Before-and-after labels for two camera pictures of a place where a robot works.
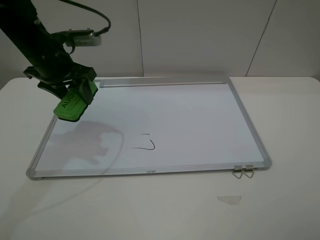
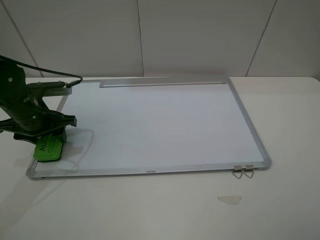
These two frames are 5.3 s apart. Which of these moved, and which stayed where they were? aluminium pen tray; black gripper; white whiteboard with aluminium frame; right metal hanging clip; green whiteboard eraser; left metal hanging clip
Moved: green whiteboard eraser; black gripper
Stayed: white whiteboard with aluminium frame; right metal hanging clip; aluminium pen tray; left metal hanging clip
